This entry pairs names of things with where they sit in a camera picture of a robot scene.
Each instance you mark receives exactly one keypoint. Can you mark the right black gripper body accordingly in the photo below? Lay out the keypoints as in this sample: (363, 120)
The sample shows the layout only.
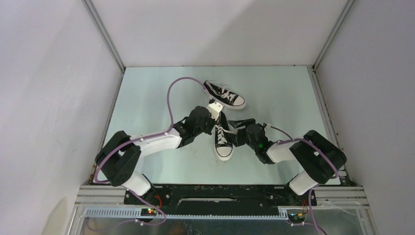
(242, 137)

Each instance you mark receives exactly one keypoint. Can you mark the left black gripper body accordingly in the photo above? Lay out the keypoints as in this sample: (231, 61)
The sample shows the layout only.
(207, 127)

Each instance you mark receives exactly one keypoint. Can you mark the black canvas sneaker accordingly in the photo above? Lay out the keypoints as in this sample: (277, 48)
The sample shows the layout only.
(223, 138)
(222, 94)

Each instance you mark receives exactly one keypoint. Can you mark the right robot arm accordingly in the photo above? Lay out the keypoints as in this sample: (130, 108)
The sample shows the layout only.
(320, 159)

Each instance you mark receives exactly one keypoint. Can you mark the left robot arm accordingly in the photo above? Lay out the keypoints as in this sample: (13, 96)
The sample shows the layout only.
(118, 159)

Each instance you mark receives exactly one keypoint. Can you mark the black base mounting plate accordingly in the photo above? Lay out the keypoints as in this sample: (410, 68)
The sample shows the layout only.
(225, 199)

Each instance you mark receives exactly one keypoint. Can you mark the right controller board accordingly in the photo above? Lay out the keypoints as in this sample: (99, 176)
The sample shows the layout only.
(298, 218)

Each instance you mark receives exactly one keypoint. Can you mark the controller board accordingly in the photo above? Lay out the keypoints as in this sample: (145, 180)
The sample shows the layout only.
(149, 212)
(298, 218)

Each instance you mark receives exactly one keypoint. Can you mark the left controller board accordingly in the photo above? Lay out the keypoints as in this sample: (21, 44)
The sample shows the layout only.
(149, 212)

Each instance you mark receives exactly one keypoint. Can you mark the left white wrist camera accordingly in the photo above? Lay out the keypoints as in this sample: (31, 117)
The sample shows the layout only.
(215, 109)

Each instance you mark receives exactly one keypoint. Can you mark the aluminium frame rail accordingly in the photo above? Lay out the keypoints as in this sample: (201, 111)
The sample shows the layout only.
(341, 198)

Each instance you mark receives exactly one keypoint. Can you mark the grey slotted cable duct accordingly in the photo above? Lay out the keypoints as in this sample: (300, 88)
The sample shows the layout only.
(135, 213)

